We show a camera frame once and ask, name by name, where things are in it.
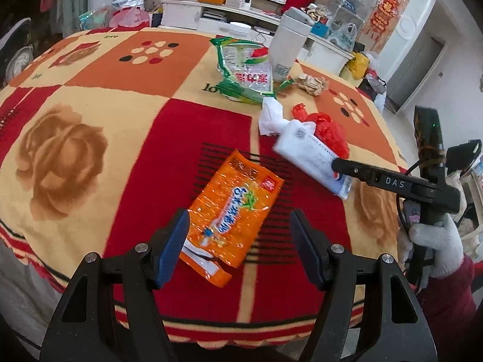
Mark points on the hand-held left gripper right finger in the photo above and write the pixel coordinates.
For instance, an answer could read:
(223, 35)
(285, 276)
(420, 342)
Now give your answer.
(307, 249)

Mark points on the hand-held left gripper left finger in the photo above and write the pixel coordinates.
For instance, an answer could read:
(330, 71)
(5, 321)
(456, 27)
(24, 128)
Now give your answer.
(171, 249)

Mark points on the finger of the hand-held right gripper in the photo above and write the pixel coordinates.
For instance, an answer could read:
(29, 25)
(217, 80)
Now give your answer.
(369, 175)

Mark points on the white plastic packet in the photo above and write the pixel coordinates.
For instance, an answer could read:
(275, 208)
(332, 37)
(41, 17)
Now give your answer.
(302, 147)

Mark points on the orange snack packet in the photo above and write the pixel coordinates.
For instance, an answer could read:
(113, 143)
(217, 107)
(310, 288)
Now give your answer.
(234, 203)

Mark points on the person's right forearm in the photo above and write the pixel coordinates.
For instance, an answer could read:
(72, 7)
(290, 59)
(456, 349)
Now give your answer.
(452, 301)

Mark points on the person's right hand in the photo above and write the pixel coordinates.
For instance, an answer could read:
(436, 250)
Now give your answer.
(447, 245)

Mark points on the red plastic bag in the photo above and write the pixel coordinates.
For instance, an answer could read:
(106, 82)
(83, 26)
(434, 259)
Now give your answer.
(332, 132)

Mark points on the crumpled brown paper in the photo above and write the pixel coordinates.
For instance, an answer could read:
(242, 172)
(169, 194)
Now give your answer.
(311, 85)

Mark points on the grey door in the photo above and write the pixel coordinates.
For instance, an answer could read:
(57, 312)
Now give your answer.
(415, 75)

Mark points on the yellow bag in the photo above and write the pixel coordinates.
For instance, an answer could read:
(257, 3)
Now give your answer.
(358, 66)

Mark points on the crumpled white tissue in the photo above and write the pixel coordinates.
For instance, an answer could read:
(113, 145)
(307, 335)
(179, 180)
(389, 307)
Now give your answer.
(272, 117)

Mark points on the red orange patterned blanket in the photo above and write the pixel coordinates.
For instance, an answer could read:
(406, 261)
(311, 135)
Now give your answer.
(113, 128)

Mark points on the blue box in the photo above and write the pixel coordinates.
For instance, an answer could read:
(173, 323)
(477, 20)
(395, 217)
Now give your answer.
(320, 30)

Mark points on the white thermos jug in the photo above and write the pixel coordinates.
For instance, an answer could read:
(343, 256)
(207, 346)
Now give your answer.
(286, 45)

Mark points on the green clear plastic bag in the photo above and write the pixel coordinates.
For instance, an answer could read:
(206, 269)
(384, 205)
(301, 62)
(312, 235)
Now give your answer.
(245, 71)

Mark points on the red hanging ornament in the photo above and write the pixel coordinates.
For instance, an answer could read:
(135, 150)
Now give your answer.
(385, 11)

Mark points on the clear acrylic shelf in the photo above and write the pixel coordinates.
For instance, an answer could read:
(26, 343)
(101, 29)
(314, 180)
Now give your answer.
(354, 0)

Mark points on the pink bag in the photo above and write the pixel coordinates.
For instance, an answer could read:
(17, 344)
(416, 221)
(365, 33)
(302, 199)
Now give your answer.
(130, 19)

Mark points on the white TV cabinet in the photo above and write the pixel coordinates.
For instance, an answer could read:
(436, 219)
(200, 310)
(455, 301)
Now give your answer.
(181, 13)

